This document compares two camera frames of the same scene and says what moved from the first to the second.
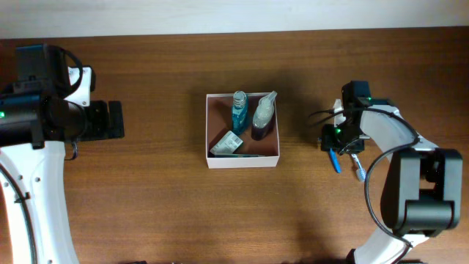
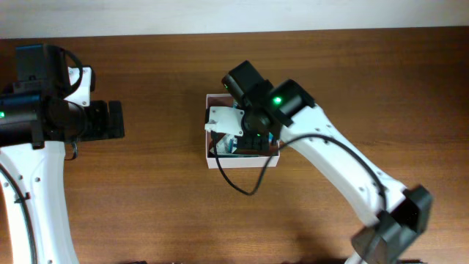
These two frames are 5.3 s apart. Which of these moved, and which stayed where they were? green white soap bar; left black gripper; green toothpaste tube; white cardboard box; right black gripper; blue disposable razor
Moved: blue disposable razor; right black gripper
Stayed: green white soap bar; white cardboard box; left black gripper; green toothpaste tube
